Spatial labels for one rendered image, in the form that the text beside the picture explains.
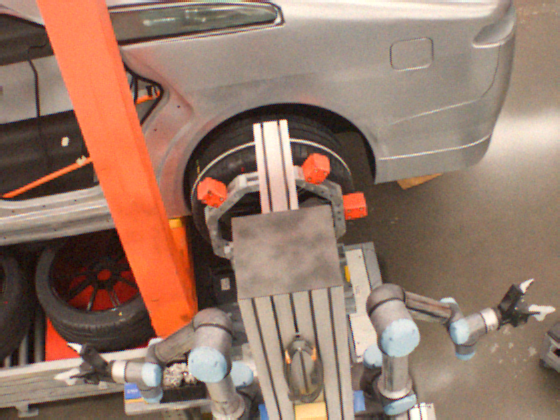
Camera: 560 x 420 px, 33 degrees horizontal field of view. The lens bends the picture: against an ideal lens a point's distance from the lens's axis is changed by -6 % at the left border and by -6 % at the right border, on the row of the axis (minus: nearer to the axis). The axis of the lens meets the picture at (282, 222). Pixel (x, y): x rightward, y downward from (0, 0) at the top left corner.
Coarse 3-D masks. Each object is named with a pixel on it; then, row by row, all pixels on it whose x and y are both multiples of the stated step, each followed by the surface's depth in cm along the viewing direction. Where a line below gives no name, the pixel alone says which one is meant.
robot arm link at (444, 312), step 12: (384, 288) 297; (396, 288) 300; (372, 300) 294; (408, 300) 305; (420, 300) 310; (432, 300) 316; (444, 300) 327; (420, 312) 310; (432, 312) 314; (444, 312) 318; (456, 312) 323; (444, 324) 323
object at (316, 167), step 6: (312, 156) 372; (318, 156) 373; (324, 156) 375; (306, 162) 375; (312, 162) 371; (318, 162) 371; (324, 162) 373; (306, 168) 374; (312, 168) 370; (318, 168) 370; (324, 168) 371; (306, 174) 373; (312, 174) 372; (318, 174) 372; (324, 174) 372; (306, 180) 374; (312, 180) 374; (318, 180) 375
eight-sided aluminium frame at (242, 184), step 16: (240, 176) 375; (256, 176) 375; (240, 192) 374; (320, 192) 381; (336, 192) 383; (208, 208) 385; (224, 208) 381; (336, 208) 389; (208, 224) 386; (336, 224) 397; (224, 240) 404; (224, 256) 404
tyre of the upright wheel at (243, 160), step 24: (240, 120) 387; (264, 120) 384; (288, 120) 386; (312, 120) 392; (216, 144) 386; (240, 144) 380; (312, 144) 381; (336, 144) 396; (192, 168) 399; (216, 168) 379; (240, 168) 376; (336, 168) 384
